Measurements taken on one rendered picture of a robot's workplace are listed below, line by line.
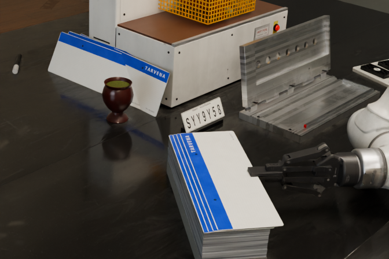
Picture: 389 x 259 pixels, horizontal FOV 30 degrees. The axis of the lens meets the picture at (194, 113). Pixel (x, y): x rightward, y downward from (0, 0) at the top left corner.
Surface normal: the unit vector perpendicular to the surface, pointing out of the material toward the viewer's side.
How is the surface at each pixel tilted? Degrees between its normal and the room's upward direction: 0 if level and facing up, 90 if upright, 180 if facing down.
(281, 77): 80
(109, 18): 90
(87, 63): 63
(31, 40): 0
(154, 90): 69
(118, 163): 0
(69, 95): 0
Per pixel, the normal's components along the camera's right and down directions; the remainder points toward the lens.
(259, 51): 0.76, 0.15
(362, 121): -0.86, -0.37
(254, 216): 0.05, -0.90
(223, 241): 0.19, 0.43
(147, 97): -0.63, -0.08
